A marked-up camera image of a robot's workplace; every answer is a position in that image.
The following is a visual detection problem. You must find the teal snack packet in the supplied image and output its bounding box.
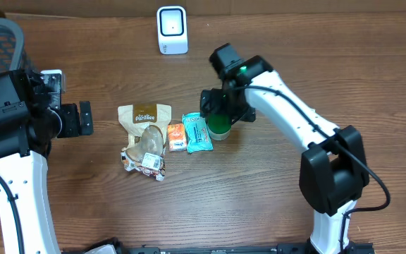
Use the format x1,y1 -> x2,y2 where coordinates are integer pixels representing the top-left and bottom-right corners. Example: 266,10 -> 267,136
182,112 -> 213,153

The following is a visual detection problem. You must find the white barcode scanner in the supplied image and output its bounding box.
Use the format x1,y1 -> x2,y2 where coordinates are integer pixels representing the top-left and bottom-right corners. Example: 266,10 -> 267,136
156,6 -> 188,55

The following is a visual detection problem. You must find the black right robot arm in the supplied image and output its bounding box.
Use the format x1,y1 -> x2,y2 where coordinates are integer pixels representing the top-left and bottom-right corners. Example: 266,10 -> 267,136
200,44 -> 374,253

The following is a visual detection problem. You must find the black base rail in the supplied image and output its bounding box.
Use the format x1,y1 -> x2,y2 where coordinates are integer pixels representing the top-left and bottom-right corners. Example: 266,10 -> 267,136
61,236 -> 376,254

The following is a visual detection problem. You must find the beige granola bag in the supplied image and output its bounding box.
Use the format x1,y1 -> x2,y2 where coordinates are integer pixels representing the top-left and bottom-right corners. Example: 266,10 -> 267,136
118,104 -> 172,181

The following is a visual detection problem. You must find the green lid jar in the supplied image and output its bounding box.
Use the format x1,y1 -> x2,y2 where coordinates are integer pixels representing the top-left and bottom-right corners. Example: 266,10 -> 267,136
207,114 -> 231,141

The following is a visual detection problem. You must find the orange snack packet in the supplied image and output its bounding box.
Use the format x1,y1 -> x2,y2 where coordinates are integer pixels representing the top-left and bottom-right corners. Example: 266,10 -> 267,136
167,123 -> 187,152

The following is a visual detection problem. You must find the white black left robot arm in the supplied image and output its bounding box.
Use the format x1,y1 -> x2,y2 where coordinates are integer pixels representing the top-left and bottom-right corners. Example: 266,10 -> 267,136
0,69 -> 94,253

